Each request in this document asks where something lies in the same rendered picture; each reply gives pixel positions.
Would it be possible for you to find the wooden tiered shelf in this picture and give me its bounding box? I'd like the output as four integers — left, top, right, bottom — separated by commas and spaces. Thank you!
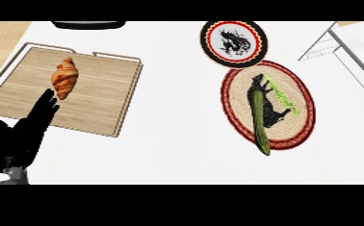
0, 41, 145, 138

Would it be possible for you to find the white wire rack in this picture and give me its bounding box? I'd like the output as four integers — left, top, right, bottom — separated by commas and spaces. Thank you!
297, 20, 364, 88

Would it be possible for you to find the oval woven red-rimmed placemat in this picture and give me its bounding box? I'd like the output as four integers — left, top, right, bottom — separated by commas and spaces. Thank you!
219, 60, 317, 151

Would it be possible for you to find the round dragon print plate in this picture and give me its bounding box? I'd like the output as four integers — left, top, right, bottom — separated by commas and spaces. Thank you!
200, 20, 271, 69

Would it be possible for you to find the long green vegetable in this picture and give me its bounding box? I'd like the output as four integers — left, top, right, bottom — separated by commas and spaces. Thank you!
250, 88, 274, 157

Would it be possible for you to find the brown croissant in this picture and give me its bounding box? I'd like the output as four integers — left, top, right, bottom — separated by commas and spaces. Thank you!
50, 56, 80, 101

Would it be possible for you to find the black appliance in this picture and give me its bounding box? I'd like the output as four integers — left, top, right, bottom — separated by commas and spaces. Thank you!
50, 20, 127, 31

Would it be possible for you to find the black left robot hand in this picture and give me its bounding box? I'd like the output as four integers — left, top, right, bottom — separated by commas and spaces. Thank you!
0, 88, 61, 171

